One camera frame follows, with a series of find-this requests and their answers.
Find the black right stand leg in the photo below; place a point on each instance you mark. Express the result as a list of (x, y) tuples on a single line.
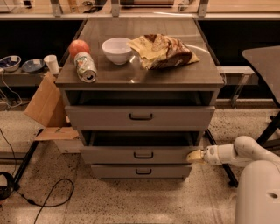
[(233, 182)]

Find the red apple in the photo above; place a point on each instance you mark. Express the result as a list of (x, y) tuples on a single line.
[(78, 46)]

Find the blue white bowl left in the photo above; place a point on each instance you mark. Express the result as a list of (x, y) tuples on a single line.
[(10, 63)]

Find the brown cardboard box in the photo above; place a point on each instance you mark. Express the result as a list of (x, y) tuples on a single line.
[(47, 108)]

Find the green soda can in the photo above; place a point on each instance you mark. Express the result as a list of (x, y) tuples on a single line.
[(85, 67)]

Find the black round object floor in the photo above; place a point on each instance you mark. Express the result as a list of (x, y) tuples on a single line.
[(7, 189)]

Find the grey bottom drawer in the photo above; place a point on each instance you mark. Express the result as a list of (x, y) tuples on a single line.
[(141, 171)]

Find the black stand leg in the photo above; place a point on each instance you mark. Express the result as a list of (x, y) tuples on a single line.
[(25, 161), (233, 182)]

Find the grey drawer cabinet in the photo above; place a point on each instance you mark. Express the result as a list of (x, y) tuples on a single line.
[(197, 84)]

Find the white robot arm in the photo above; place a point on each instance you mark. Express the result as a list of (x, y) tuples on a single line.
[(258, 191)]

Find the grey drawer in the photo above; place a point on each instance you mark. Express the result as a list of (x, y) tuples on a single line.
[(151, 118), (141, 171), (139, 147)]

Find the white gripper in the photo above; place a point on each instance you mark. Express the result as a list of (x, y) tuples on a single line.
[(210, 154)]

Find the yellow brown chip bag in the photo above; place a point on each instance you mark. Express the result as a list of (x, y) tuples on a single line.
[(158, 51)]

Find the grey top drawer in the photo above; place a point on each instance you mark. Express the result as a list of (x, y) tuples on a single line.
[(151, 118)]

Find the blue bowl right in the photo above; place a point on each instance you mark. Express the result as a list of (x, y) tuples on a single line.
[(33, 66)]

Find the black left stand leg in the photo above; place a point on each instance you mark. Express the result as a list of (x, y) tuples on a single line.
[(25, 161)]

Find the white paper cup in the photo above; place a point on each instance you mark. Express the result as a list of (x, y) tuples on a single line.
[(52, 64)]

